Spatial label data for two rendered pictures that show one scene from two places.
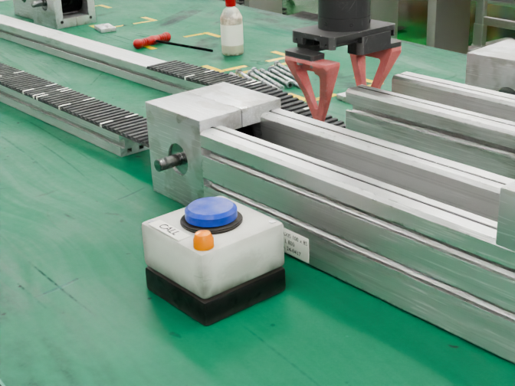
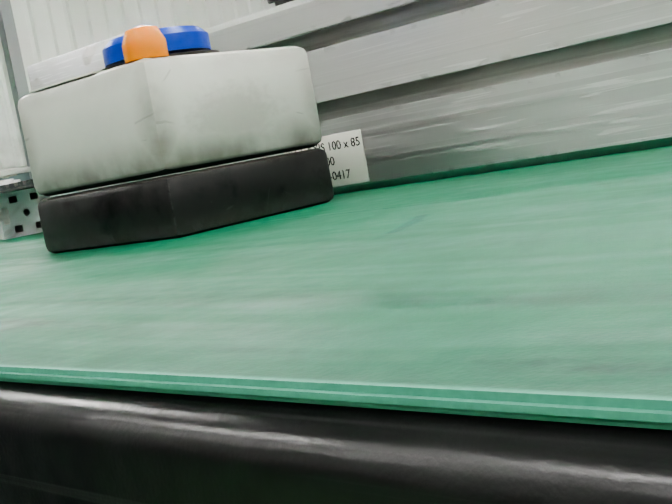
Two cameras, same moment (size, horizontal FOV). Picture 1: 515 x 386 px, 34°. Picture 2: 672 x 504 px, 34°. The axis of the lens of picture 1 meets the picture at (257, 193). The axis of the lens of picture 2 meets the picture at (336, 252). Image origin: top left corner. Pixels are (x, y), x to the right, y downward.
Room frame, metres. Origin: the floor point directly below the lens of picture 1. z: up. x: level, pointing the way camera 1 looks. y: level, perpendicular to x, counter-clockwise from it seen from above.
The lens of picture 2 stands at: (0.16, 0.04, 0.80)
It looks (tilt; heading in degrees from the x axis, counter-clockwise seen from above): 5 degrees down; 352
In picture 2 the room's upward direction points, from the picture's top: 10 degrees counter-clockwise
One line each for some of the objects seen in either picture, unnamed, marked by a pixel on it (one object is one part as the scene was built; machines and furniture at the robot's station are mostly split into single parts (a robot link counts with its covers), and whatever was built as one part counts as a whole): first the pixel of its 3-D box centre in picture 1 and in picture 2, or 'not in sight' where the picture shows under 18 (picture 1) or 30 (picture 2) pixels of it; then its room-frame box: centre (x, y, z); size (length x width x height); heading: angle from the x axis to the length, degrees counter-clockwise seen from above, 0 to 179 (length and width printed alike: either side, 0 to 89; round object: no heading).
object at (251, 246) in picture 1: (222, 251); (192, 143); (0.58, 0.03, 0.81); 0.10 x 0.08 x 0.06; 129
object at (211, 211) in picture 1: (211, 217); (158, 59); (0.58, 0.04, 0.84); 0.04 x 0.04 x 0.02
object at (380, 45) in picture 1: (359, 69); not in sight; (0.93, -0.12, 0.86); 0.07 x 0.07 x 0.09; 40
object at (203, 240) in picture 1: (203, 238); (143, 42); (0.54, 0.04, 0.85); 0.01 x 0.01 x 0.01
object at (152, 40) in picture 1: (179, 44); not in sight; (1.43, 0.12, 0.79); 0.16 x 0.08 x 0.02; 47
